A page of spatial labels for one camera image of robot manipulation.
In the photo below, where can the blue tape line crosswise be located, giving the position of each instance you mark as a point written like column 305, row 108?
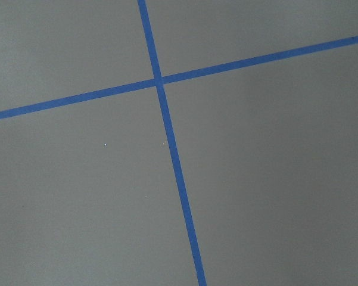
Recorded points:
column 220, row 68

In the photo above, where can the blue tape line lengthwise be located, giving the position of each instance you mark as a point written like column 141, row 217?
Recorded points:
column 171, row 140

